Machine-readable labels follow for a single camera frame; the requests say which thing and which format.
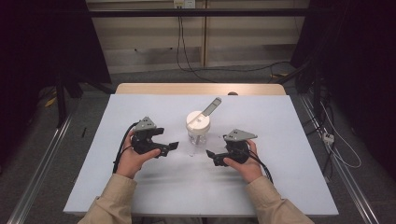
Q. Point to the white table cover board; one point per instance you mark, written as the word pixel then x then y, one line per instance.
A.
pixel 162 193

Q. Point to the black horizontal bar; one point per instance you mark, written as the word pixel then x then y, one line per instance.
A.
pixel 199 12

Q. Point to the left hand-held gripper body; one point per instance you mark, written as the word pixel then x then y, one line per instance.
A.
pixel 144 137

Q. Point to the aluminium floor rail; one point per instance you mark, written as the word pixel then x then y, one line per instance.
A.
pixel 348 183
pixel 40 174

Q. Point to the person's left hand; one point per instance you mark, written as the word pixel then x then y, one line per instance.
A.
pixel 132 163

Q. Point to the small black floor object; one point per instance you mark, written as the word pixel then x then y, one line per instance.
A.
pixel 83 132

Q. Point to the white wall outlet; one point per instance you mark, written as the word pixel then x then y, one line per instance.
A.
pixel 184 3

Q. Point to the black metal stand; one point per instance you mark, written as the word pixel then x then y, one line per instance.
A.
pixel 317 93
pixel 60 102

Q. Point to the person's right hand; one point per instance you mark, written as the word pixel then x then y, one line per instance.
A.
pixel 246 169

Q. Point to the dark table grommet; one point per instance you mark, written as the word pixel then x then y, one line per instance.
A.
pixel 232 93

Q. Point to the black curtain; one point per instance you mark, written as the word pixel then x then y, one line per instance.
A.
pixel 37 46
pixel 358 62

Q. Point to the yellow floor tape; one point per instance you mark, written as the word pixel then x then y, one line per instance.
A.
pixel 50 101

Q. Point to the clear jar with white lid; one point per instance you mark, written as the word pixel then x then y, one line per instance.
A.
pixel 198 124

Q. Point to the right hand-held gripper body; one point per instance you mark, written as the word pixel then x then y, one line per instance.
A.
pixel 238 146

